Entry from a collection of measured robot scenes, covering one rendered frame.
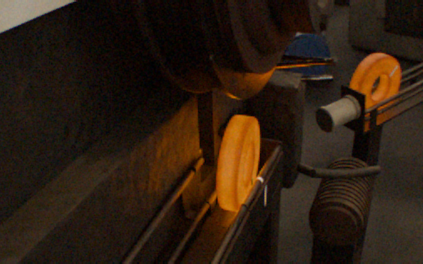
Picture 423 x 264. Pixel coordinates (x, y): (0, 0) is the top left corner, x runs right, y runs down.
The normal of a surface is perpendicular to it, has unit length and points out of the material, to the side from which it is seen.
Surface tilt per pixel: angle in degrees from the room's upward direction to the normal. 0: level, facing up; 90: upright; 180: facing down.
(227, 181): 79
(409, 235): 0
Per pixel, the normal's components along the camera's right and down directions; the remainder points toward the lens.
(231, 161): -0.27, -0.11
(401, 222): -0.03, -0.88
